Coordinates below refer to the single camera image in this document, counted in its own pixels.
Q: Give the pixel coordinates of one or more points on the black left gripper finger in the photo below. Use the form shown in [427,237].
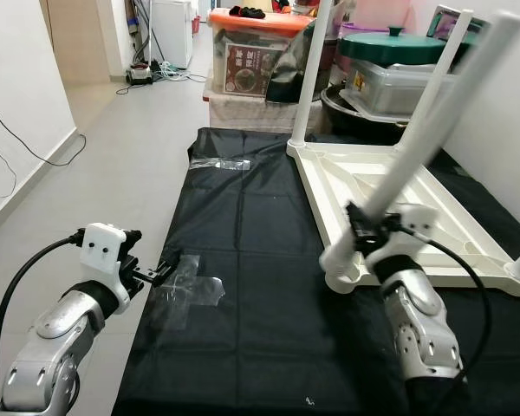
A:
[170,263]
[163,276]

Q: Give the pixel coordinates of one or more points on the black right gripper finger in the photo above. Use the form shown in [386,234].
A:
[358,223]

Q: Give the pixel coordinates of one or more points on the white plastic children table top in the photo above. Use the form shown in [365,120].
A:
[468,234]

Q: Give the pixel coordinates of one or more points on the clear tape cross patch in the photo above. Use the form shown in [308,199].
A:
[191,290]

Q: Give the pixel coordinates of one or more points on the black wok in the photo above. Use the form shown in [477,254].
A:
[347,121]

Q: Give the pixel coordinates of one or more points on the clear tape strip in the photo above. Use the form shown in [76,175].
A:
[221,163]

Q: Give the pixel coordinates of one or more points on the black tablecloth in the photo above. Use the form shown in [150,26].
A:
[269,347]

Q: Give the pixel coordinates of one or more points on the clear plastic container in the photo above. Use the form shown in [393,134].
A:
[390,91]

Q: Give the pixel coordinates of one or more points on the beige patterned cloth cover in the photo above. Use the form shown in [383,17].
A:
[243,113]

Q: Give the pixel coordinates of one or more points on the dark curved metal sheet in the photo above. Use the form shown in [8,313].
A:
[286,78]

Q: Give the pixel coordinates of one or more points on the green round pot lid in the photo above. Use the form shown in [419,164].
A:
[390,48]

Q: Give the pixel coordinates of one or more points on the clear storage box orange lid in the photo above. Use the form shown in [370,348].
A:
[247,69]

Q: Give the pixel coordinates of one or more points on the pink plastic container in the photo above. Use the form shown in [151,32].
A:
[390,13]

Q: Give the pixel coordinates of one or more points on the dark printed picture box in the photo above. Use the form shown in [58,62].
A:
[440,26]

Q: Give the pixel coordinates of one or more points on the white appliance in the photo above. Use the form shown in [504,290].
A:
[173,30]

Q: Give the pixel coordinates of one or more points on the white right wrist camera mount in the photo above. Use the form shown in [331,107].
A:
[412,217]

